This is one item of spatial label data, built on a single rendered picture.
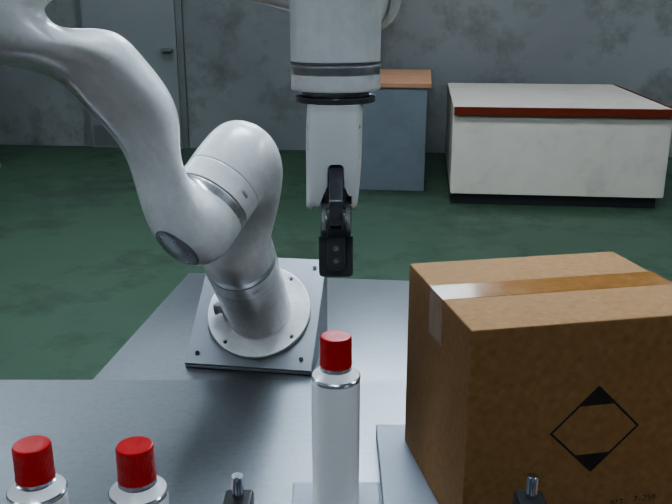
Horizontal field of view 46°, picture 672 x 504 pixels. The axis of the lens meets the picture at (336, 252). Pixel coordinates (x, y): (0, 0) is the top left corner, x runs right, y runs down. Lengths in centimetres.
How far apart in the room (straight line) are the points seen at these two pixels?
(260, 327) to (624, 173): 516
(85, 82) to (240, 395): 59
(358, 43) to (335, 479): 45
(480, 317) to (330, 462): 23
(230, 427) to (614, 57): 761
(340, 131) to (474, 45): 769
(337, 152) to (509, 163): 550
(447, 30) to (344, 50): 766
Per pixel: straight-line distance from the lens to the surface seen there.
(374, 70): 74
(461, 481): 96
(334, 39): 72
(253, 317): 137
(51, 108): 935
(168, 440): 125
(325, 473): 88
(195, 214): 109
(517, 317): 91
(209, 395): 137
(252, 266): 125
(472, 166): 619
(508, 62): 843
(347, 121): 72
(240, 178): 114
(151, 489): 74
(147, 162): 109
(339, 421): 84
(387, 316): 168
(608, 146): 630
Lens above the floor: 145
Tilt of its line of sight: 17 degrees down
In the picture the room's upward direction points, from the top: straight up
